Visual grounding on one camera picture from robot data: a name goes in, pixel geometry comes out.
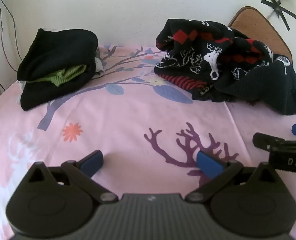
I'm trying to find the pink floral bed sheet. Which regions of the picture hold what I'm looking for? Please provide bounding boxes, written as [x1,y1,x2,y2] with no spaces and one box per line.
[0,44,296,240]

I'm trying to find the brown wooden headboard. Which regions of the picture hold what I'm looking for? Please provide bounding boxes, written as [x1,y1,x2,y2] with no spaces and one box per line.
[227,6,293,64]

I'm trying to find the folded grey garment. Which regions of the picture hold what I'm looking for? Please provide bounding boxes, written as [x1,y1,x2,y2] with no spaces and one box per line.
[93,47,106,79]

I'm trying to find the plain black knit garment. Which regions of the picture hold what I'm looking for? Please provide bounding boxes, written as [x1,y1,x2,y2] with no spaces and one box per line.
[214,57,296,115]

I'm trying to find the folded green garment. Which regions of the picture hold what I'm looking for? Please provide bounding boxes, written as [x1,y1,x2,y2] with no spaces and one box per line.
[33,64,87,87]

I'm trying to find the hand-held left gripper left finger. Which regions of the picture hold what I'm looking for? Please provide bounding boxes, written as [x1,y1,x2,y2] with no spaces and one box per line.
[28,150,118,203]

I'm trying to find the folded black garment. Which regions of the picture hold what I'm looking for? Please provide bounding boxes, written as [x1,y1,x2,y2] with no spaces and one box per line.
[19,66,96,111]
[16,28,99,83]

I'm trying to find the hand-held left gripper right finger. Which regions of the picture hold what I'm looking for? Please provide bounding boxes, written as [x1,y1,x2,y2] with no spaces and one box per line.
[186,151,278,202]

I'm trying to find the thin dark wall cable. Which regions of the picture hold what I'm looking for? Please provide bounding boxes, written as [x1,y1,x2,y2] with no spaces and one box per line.
[0,0,22,63]

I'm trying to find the black red white patterned sweater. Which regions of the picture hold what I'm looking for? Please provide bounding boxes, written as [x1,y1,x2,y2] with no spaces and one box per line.
[154,19,292,103]

